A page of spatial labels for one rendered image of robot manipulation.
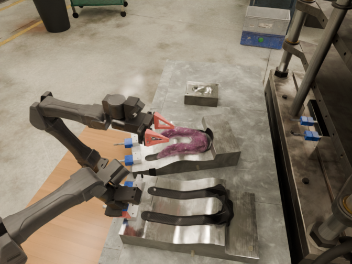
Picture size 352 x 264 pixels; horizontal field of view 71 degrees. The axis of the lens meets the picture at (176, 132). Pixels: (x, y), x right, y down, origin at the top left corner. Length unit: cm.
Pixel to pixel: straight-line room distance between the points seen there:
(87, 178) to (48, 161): 178
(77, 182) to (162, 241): 39
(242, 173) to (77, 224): 76
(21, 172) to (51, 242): 146
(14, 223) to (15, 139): 218
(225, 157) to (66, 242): 74
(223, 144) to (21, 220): 83
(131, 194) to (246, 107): 100
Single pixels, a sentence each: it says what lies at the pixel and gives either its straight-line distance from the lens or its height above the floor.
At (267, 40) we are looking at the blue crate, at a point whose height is 12.
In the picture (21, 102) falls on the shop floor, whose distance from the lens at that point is 331.
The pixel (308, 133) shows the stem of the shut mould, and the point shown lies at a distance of 140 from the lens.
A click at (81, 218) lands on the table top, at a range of 115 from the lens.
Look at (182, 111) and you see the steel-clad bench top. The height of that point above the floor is 80.
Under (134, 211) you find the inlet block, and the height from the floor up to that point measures 95.
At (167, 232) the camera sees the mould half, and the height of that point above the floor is 88.
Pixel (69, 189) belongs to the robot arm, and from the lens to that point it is 73.
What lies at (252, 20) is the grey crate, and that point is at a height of 37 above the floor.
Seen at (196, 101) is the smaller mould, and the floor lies 83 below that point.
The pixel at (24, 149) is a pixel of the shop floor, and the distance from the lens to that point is 273.
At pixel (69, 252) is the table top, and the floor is 80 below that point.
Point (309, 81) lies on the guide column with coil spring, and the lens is 150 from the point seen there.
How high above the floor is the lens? 178
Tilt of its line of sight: 46 degrees down
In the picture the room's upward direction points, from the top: straight up
